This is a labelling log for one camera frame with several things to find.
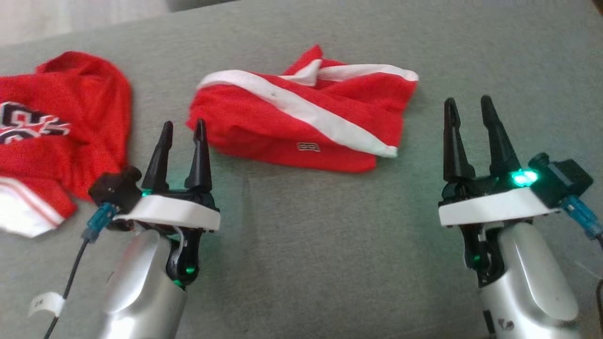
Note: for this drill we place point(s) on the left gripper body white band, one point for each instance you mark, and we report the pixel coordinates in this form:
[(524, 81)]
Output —
[(174, 212)]

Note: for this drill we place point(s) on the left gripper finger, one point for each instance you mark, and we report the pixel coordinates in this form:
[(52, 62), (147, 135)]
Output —
[(200, 165), (159, 165)]

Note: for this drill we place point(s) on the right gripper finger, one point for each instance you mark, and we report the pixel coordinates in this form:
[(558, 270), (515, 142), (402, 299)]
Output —
[(501, 150), (454, 150)]

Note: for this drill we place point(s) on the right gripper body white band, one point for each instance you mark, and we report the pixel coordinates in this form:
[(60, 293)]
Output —
[(490, 207)]

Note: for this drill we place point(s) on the red shorts with white stripe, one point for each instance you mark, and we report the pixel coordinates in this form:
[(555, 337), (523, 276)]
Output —
[(264, 122)]

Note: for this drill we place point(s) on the red basketball jersey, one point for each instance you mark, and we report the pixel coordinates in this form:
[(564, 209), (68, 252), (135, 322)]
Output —
[(80, 108)]

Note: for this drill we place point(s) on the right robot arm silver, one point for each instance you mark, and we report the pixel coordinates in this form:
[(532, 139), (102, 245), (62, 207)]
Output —
[(532, 282)]

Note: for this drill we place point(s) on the grey sofa seat cushion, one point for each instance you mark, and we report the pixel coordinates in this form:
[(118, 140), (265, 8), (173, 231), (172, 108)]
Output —
[(330, 235)]

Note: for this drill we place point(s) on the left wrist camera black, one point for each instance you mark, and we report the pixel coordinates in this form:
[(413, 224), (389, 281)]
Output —
[(115, 188)]

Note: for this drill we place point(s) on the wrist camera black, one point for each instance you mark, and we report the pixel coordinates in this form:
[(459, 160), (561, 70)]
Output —
[(560, 181), (115, 188)]

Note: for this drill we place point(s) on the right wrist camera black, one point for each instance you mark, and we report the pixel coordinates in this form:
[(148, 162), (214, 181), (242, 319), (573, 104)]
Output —
[(560, 181)]

